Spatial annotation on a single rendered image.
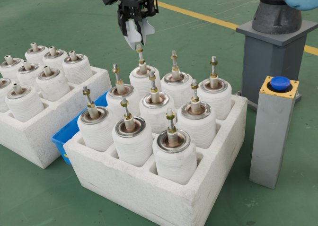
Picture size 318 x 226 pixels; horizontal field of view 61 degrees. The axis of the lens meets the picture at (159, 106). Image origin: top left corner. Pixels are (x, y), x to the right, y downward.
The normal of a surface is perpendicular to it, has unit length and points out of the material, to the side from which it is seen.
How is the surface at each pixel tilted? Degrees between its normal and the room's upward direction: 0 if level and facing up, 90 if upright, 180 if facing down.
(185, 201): 90
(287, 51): 90
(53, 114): 90
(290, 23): 73
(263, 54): 90
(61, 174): 0
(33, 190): 0
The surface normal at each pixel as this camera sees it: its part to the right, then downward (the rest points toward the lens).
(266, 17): -0.75, 0.21
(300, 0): 0.07, 0.69
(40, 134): 0.83, 0.25
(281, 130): -0.51, 0.57
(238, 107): -0.12, -0.80
